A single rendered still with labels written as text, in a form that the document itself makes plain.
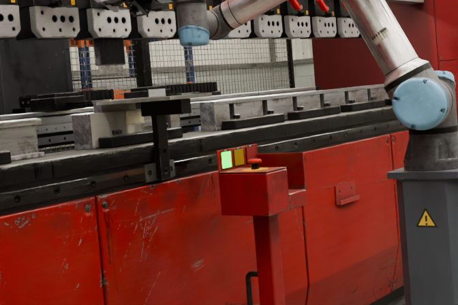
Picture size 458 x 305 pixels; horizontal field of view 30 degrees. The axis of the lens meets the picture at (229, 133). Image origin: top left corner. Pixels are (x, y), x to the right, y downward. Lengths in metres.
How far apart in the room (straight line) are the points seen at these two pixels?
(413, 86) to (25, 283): 0.98
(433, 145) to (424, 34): 2.22
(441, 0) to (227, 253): 2.05
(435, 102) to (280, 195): 0.59
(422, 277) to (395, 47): 0.55
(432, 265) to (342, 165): 1.17
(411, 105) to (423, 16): 2.35
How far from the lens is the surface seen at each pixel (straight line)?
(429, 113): 1.92
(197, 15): 2.11
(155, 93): 2.33
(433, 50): 4.23
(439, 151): 2.06
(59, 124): 2.59
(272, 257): 2.39
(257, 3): 2.18
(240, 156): 2.43
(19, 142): 2.17
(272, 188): 2.29
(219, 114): 2.77
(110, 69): 2.44
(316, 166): 3.03
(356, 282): 3.35
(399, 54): 1.95
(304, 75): 10.82
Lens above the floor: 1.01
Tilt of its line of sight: 3 degrees down
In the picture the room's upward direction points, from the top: 5 degrees counter-clockwise
